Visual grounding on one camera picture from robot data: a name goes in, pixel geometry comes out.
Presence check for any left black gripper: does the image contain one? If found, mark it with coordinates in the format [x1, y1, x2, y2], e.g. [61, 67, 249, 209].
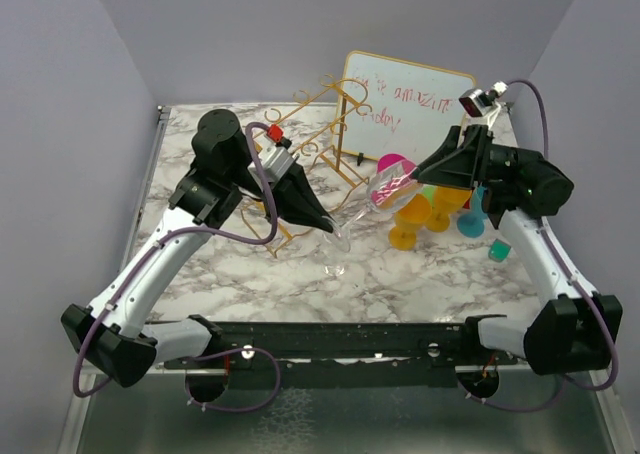
[225, 151, 337, 230]

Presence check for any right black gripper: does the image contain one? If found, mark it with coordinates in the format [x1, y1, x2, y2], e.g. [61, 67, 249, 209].
[407, 125, 544, 192]

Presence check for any green wine glass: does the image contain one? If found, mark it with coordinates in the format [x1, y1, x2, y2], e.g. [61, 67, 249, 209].
[422, 185, 436, 202]

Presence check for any yellow wine glass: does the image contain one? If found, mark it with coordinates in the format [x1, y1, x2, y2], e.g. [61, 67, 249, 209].
[425, 186, 472, 233]

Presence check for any pink wine glass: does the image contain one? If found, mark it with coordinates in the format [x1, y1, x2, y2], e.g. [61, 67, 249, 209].
[370, 154, 420, 212]

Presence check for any clear wine glass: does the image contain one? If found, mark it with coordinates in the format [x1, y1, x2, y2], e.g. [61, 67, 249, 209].
[322, 240, 350, 277]
[323, 161, 421, 253]

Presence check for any blue wine glass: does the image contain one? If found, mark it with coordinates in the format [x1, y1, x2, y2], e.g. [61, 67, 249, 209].
[456, 186, 487, 238]

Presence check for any orange wine glass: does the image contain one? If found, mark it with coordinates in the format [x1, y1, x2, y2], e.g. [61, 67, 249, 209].
[388, 194, 432, 251]

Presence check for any gold wire glass rack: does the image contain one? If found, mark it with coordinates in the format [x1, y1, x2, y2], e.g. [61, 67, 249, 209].
[233, 73, 372, 260]

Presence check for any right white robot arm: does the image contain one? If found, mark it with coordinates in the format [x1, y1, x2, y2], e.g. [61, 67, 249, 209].
[412, 125, 623, 376]

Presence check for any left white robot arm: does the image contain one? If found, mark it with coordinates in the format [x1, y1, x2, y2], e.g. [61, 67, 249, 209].
[61, 109, 334, 388]

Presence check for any gold framed whiteboard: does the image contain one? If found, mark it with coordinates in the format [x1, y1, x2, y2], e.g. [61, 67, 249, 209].
[342, 51, 476, 162]

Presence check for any teal green cube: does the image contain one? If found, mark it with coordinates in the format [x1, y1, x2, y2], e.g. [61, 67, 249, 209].
[488, 239, 511, 263]

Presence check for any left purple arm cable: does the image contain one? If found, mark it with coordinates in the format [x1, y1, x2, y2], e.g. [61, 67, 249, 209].
[72, 121, 292, 399]

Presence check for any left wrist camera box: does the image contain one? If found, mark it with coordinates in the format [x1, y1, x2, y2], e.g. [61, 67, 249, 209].
[259, 145, 295, 183]

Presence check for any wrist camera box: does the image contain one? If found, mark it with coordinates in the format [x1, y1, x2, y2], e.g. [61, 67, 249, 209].
[458, 81, 508, 130]
[259, 145, 295, 183]

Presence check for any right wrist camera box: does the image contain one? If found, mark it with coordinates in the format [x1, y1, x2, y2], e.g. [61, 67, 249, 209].
[458, 81, 508, 130]

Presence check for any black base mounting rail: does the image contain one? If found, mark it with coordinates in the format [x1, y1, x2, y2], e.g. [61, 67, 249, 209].
[163, 322, 515, 389]

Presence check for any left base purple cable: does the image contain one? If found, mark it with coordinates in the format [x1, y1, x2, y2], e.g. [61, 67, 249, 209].
[183, 347, 282, 414]

